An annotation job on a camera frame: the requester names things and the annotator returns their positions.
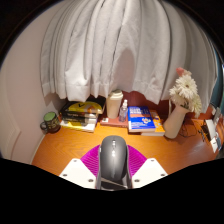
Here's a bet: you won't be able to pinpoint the dark mug with green inside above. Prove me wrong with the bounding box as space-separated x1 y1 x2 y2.
39 111 62 134

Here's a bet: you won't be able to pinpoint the black cable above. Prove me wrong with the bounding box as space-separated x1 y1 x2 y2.
179 119 211 141

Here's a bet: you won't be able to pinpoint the cream pitcher vase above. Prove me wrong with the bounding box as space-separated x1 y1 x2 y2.
162 99 190 140

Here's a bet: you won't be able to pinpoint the clear pump bottle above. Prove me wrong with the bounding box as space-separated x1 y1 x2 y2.
118 99 129 123

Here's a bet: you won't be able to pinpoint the black and yellow book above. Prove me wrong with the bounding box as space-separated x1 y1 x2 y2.
61 100 106 116

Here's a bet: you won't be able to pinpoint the white flat device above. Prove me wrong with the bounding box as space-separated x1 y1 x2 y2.
204 118 223 154

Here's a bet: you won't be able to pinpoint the white pleated curtain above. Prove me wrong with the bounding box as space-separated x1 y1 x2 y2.
39 0 219 113

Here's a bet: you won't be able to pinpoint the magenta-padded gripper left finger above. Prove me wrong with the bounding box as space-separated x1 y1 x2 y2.
58 143 103 190

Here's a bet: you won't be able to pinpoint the dark teal curtain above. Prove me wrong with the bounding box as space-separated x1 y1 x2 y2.
209 49 224 108

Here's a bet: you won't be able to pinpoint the yellow and white book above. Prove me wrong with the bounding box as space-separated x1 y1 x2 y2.
59 119 98 133

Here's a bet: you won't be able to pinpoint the white and pink flowers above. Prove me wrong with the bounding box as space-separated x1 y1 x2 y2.
168 67 203 116

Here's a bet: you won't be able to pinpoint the flat red book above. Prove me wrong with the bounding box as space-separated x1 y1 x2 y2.
99 115 129 128

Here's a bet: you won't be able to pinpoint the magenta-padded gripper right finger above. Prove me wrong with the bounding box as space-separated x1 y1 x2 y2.
125 144 169 190

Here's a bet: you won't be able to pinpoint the blue book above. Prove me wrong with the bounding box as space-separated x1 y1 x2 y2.
127 105 157 133

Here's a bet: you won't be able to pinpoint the cream tumbler with lid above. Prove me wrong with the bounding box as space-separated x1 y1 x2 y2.
105 89 124 120

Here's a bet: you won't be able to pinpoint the orange and white book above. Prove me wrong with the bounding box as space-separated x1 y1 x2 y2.
139 109 167 137

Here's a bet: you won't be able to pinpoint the dark grey computer mouse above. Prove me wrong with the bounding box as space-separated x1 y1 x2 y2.
95 134 133 191

